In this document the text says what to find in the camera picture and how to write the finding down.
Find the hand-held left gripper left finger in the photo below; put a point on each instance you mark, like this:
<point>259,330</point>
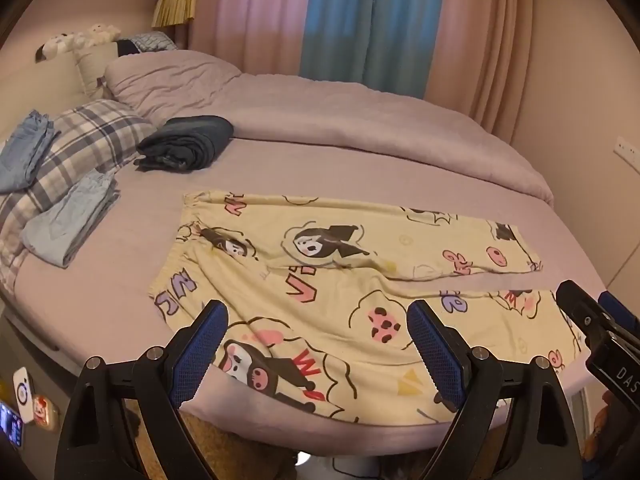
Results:
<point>200,345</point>

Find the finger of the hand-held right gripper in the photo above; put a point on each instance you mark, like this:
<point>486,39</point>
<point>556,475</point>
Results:
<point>580,305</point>
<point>617,310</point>

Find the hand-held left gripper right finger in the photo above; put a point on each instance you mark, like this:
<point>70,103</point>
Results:
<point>430,345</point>

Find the yellow cartoon print pants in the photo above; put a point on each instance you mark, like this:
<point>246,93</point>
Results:
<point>310,280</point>

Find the folded dark pants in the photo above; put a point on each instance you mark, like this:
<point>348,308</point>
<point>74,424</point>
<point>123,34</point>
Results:
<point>190,142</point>

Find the bed with purple sheet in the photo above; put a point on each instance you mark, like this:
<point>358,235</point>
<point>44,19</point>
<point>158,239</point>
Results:
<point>125,300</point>

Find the orange cartoon charm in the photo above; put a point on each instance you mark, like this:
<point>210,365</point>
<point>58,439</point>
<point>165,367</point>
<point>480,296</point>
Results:
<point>44,410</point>

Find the folded light blue jeans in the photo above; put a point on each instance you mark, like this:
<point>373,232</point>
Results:
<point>70,220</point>
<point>25,150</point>

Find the smartphone with lit screen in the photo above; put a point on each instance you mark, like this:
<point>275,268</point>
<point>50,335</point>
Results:
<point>11,425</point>

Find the plaid pillow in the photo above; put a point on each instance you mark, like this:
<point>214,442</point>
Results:
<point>100,130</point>

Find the purple duvet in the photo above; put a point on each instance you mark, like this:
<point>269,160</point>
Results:
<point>350,120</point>

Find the beige headboard cushion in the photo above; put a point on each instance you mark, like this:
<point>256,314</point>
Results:
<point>95,67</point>

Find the blue checked pillow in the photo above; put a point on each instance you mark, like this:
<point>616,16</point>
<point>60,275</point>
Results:
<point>150,41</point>

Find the blue curtain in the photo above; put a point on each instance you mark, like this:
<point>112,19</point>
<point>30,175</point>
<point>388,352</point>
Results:
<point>370,25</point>

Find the pile of stuffed toys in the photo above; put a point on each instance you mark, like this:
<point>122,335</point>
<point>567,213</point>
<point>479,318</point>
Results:
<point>80,37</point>

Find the pink curtain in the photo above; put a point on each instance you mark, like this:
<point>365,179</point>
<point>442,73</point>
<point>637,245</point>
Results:
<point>250,15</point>

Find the yellow fringed hanging cloth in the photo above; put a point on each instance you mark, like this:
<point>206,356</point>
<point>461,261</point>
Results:
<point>172,2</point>

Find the white wall power strip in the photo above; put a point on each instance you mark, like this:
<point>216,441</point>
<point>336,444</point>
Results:
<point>627,147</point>

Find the white camera shaped charm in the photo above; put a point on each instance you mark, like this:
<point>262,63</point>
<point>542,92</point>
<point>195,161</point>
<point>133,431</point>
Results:
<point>22,386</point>

